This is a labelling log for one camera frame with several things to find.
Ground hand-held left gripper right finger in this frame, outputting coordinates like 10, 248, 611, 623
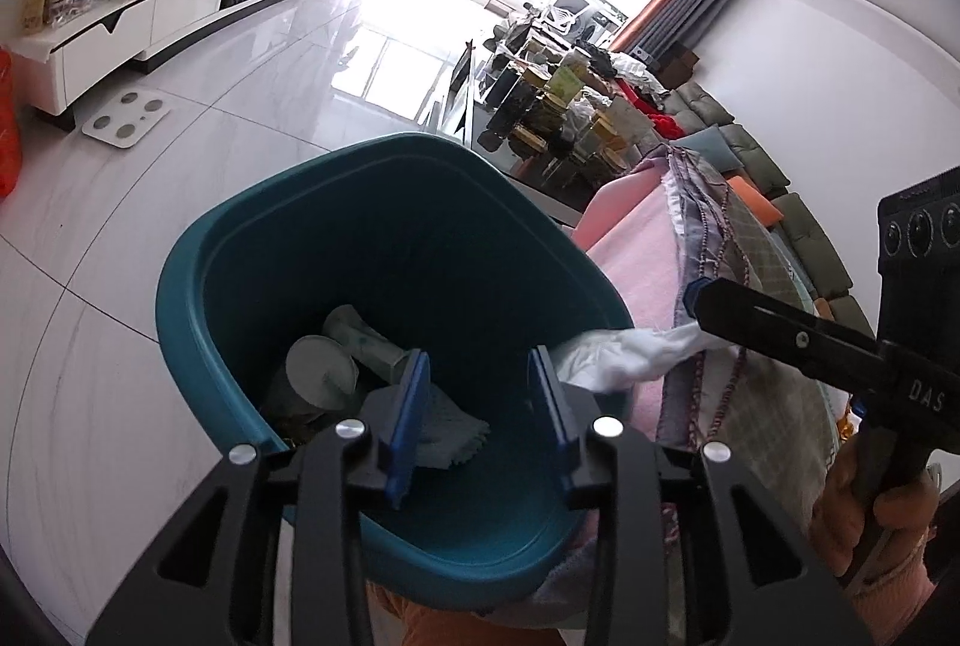
525, 346, 875, 646

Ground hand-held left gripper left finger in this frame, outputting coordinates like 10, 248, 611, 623
86, 350, 432, 646

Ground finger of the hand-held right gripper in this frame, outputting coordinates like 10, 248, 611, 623
682, 275, 893, 392

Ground white tissue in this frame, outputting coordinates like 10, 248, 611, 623
555, 323, 702, 392

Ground teal plastic waste bin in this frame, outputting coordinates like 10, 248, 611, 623
156, 134, 635, 609

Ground person's right forearm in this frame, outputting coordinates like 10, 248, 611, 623
847, 526, 946, 646

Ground person's right hand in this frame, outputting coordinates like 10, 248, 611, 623
810, 440, 946, 585

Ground pale grey napkin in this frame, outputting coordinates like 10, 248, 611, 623
360, 383, 492, 471

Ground green patterned tablecloth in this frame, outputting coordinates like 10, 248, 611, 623
660, 147, 856, 474

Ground green and brown sofa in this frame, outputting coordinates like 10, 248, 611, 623
660, 80, 875, 339

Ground pale patterned paper cup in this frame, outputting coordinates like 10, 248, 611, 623
324, 305, 410, 384

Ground orange cushion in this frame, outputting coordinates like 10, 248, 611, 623
727, 177, 781, 231

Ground pink blanket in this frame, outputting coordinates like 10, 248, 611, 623
574, 158, 691, 444

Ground blue-grey cushion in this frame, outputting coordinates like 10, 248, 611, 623
675, 127, 732, 167

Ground person's orange trouser leg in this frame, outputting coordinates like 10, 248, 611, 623
367, 578, 571, 646

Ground red cloth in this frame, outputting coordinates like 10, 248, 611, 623
626, 91, 687, 141

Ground black glass coffee table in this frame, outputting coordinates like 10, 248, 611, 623
420, 42, 601, 227

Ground brown wooden cabinet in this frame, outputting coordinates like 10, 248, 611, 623
660, 42, 702, 85

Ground white clothes pile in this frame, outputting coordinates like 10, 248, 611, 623
607, 50, 665, 92

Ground grey curtain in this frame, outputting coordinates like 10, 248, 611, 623
634, 0, 747, 62

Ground white office chair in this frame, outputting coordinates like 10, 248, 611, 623
536, 0, 593, 36

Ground white bathroom scale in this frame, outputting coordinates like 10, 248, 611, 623
81, 91, 173, 150

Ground white TV cabinet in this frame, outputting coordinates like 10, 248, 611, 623
0, 0, 323, 130

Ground red plastic bag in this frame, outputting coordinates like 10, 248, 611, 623
0, 50, 20, 201

